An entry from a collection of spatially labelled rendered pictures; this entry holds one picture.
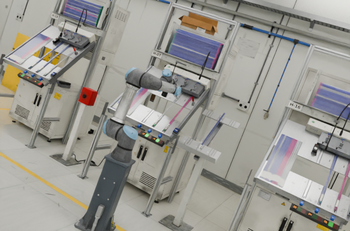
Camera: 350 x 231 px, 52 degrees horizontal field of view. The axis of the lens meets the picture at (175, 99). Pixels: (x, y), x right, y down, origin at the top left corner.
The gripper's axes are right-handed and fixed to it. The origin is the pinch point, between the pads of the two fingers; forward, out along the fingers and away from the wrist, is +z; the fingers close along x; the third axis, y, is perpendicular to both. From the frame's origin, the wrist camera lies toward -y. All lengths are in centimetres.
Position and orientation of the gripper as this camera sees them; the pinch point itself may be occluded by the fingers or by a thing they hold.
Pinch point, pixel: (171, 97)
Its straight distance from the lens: 322.6
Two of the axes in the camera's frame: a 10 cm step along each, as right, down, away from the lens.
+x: -8.5, -3.6, 3.8
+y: 5.1, -7.5, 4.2
